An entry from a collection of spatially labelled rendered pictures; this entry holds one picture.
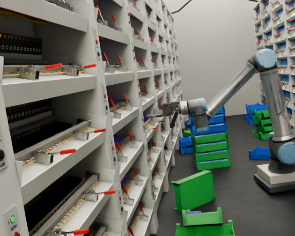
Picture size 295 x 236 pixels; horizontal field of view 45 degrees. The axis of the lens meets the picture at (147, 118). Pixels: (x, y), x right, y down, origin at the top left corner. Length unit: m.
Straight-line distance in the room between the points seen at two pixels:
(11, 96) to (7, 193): 0.19
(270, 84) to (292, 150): 0.43
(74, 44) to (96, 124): 0.29
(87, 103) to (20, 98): 0.53
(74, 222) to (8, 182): 0.37
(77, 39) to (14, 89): 0.58
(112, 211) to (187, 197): 1.07
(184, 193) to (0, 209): 1.77
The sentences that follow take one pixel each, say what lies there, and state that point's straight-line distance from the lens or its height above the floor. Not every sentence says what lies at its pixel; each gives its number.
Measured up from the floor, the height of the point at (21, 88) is 0.91.
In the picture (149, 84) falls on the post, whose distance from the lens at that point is 2.64.
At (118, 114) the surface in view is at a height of 0.75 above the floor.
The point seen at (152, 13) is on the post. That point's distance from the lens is 3.37.
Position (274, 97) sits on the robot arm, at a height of 0.66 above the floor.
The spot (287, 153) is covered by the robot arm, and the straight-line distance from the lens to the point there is 2.39.
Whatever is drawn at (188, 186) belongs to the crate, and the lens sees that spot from 2.35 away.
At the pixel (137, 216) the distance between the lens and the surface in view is 1.97.
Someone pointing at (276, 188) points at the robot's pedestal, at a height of 0.04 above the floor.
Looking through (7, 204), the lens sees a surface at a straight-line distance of 0.68.
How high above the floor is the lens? 0.91
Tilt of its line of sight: 7 degrees down
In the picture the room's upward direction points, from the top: 8 degrees counter-clockwise
